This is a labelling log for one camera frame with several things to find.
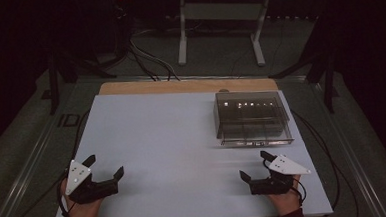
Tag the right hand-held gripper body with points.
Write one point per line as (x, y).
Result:
(278, 179)

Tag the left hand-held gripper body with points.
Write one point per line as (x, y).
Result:
(91, 190)

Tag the clear plastic drawer box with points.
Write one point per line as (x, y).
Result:
(251, 118)

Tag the person's left hand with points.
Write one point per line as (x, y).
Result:
(83, 211)

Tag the person's right hand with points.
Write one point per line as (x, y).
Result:
(286, 202)

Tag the black tripod stand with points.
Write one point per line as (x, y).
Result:
(322, 65)
(62, 72)

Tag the dark stand with red light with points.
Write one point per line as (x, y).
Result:
(121, 18)

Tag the white metal stand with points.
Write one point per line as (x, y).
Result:
(221, 12)

